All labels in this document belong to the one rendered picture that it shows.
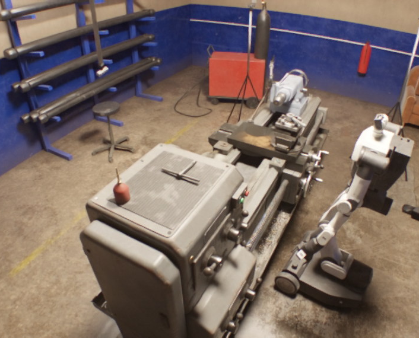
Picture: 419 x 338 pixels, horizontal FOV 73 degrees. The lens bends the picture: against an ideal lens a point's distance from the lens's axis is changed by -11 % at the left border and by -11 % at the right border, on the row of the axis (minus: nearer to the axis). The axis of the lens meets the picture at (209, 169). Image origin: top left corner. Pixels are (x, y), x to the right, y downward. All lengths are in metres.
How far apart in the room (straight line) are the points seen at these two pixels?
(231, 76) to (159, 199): 3.90
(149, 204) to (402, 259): 2.50
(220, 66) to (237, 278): 3.82
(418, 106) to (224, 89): 3.05
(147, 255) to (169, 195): 0.29
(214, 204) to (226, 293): 0.52
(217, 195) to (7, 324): 2.07
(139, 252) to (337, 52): 5.39
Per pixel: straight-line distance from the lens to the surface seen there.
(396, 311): 2.86
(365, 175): 1.70
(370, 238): 3.26
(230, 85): 5.08
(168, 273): 1.16
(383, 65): 6.06
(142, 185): 1.38
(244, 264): 1.74
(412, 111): 5.50
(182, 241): 1.17
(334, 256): 2.46
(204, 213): 1.26
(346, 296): 2.54
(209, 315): 1.56
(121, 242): 1.23
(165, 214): 1.23
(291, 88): 2.91
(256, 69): 4.96
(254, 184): 2.18
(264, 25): 4.90
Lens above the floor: 2.19
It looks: 36 degrees down
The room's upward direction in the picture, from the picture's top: straight up
